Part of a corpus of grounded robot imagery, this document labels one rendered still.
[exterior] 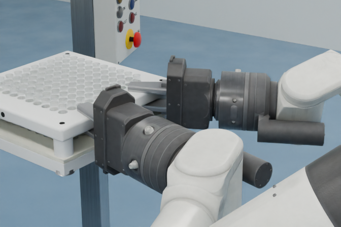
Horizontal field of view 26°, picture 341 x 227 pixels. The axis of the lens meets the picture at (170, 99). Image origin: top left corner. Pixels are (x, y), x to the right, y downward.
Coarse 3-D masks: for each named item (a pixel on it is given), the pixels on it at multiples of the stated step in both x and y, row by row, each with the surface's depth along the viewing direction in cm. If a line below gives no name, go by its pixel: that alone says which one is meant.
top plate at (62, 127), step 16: (32, 64) 123; (112, 64) 123; (144, 80) 116; (160, 80) 116; (0, 96) 110; (16, 96) 110; (144, 96) 111; (160, 96) 114; (0, 112) 106; (16, 112) 104; (32, 112) 104; (48, 112) 104; (32, 128) 102; (48, 128) 100; (64, 128) 99; (80, 128) 101
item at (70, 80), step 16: (64, 64) 120; (80, 64) 121; (16, 80) 114; (32, 80) 114; (48, 80) 113; (64, 80) 114; (80, 80) 114; (96, 80) 114; (112, 80) 113; (48, 96) 108; (64, 96) 108
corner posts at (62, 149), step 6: (72, 138) 101; (54, 144) 101; (60, 144) 100; (66, 144) 101; (72, 144) 101; (54, 150) 101; (60, 150) 101; (66, 150) 101; (72, 150) 102; (60, 156) 101; (66, 156) 101
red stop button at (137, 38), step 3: (135, 33) 187; (138, 33) 187; (135, 36) 186; (138, 36) 187; (129, 39) 188; (132, 39) 188; (135, 39) 186; (138, 39) 187; (141, 39) 189; (135, 42) 186; (138, 42) 187; (135, 45) 187; (138, 45) 187
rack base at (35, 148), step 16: (160, 112) 116; (0, 128) 110; (16, 128) 110; (0, 144) 109; (16, 144) 106; (32, 144) 105; (48, 144) 105; (80, 144) 105; (32, 160) 105; (48, 160) 102; (64, 160) 101; (80, 160) 103
